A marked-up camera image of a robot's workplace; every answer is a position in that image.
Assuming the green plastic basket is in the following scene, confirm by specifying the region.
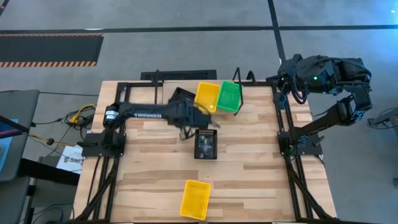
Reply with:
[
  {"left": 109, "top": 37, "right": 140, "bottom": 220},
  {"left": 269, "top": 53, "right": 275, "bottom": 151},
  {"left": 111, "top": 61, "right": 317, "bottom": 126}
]
[{"left": 216, "top": 80, "right": 244, "bottom": 113}]

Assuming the grey metal stand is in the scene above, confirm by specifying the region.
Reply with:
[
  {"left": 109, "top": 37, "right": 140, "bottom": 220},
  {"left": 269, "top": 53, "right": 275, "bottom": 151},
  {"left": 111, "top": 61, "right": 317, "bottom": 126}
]
[{"left": 366, "top": 107, "right": 398, "bottom": 129}]

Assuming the black plastic basket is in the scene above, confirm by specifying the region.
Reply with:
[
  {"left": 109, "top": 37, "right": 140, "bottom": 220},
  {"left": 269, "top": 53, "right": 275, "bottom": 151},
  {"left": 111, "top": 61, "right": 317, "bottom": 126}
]
[
  {"left": 169, "top": 86, "right": 197, "bottom": 105},
  {"left": 193, "top": 129, "right": 218, "bottom": 161}
]

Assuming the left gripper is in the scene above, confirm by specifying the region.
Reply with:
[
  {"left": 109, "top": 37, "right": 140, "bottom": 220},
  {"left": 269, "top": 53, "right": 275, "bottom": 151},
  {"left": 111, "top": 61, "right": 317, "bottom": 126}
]
[{"left": 174, "top": 100, "right": 222, "bottom": 129}]

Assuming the white printed paper sheet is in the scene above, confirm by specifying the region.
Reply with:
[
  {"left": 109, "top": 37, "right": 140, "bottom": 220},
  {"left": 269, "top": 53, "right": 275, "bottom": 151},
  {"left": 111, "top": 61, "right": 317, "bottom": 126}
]
[{"left": 56, "top": 144, "right": 85, "bottom": 175}]

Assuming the black hazard-striped floor mat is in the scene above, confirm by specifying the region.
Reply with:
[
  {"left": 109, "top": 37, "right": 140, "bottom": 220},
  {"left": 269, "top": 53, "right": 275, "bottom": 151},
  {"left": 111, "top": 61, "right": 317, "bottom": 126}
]
[{"left": 0, "top": 33, "right": 104, "bottom": 68}]

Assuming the yellow plastic basket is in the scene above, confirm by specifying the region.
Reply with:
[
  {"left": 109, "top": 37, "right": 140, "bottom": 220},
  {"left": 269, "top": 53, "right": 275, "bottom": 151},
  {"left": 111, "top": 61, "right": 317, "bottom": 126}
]
[
  {"left": 194, "top": 82, "right": 221, "bottom": 113},
  {"left": 179, "top": 179, "right": 212, "bottom": 221}
]

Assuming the grey side table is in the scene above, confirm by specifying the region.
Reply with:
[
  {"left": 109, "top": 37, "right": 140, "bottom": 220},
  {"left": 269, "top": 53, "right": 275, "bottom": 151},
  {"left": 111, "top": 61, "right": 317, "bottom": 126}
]
[{"left": 0, "top": 89, "right": 40, "bottom": 183}]

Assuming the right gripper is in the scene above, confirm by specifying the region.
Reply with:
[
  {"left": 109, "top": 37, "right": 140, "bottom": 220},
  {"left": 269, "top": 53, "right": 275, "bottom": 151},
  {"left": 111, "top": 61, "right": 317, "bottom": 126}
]
[{"left": 266, "top": 54, "right": 308, "bottom": 110}]

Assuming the black metal table frame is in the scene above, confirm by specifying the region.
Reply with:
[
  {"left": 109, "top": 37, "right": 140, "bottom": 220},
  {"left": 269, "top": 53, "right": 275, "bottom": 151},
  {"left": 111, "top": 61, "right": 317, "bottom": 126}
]
[{"left": 73, "top": 81, "right": 338, "bottom": 223}]

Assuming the yellow cable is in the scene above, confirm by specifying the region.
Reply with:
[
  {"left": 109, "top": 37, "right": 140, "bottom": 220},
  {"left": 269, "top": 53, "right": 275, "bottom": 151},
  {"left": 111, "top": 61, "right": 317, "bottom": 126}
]
[{"left": 67, "top": 103, "right": 97, "bottom": 126}]

